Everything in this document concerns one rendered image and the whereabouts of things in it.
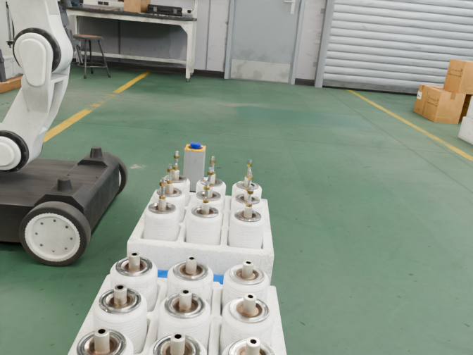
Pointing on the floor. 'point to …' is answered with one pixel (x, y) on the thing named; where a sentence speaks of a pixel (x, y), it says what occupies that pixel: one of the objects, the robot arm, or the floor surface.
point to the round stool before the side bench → (90, 53)
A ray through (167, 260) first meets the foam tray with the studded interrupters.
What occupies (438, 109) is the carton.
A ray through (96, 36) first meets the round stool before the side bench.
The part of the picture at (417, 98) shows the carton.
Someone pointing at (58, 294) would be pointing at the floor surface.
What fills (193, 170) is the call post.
